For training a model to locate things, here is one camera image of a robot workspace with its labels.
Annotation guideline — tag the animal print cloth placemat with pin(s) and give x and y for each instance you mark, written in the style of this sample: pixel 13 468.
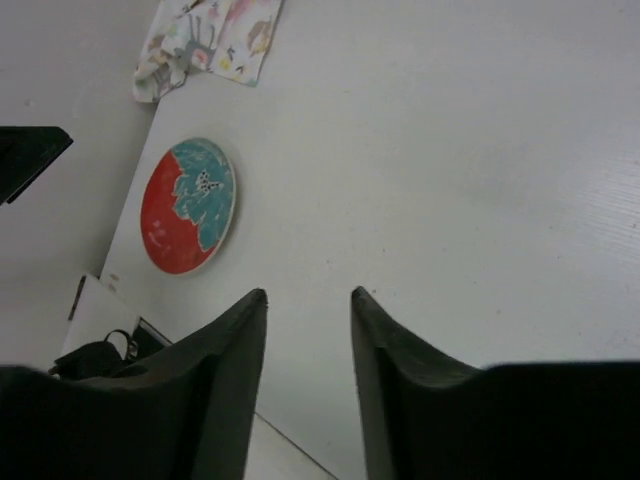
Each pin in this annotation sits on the animal print cloth placemat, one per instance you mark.
pixel 229 39

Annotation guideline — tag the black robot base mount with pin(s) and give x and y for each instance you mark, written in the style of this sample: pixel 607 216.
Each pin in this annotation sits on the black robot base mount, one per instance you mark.
pixel 26 152

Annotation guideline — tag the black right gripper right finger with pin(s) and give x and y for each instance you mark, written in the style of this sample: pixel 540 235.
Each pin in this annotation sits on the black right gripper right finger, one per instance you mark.
pixel 427 415

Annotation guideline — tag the red and teal plate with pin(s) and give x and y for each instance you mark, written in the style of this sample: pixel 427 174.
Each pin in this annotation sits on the red and teal plate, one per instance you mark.
pixel 188 205

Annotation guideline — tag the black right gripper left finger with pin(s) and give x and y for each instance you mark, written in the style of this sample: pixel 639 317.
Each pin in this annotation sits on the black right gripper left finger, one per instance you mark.
pixel 185 412

